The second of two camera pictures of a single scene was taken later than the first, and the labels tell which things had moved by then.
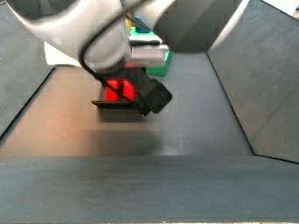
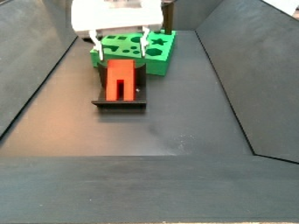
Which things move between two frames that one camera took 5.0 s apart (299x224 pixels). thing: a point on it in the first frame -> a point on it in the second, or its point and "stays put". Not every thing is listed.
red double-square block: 128,90 stays put
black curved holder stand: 117,104 stays put
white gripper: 146,56 -> 110,14
